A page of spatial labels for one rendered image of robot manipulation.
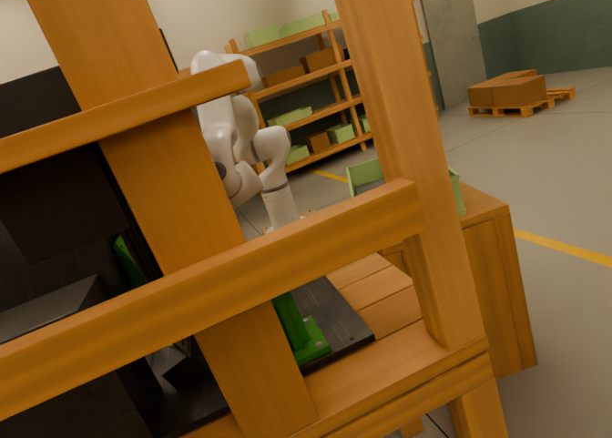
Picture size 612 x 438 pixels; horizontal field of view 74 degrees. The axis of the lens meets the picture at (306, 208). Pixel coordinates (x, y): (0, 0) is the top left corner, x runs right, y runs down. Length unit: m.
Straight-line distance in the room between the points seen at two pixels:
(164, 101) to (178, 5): 6.21
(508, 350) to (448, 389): 1.09
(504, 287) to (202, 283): 1.45
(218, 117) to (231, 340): 0.54
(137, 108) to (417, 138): 0.45
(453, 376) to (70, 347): 0.72
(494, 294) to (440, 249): 1.07
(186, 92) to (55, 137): 0.18
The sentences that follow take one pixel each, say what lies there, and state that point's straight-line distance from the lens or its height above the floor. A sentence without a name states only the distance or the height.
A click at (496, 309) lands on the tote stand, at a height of 0.35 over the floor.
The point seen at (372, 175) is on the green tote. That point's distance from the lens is 2.21.
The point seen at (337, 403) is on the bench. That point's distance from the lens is 0.90.
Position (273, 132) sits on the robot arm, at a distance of 1.58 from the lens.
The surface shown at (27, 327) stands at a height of 1.24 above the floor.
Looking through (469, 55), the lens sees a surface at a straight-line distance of 8.67.
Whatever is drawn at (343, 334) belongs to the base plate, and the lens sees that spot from 1.02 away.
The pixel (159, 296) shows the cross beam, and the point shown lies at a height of 1.27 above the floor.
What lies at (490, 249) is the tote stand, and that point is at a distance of 1.77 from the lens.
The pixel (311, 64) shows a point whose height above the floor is 1.54.
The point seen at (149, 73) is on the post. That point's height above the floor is 1.56.
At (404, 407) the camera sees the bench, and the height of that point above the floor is 0.81.
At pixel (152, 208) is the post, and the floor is 1.38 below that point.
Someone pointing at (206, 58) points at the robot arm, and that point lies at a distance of 1.15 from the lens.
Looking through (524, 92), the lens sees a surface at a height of 0.33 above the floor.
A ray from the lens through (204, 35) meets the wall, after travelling 6.75.
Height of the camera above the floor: 1.50
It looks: 18 degrees down
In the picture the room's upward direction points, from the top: 19 degrees counter-clockwise
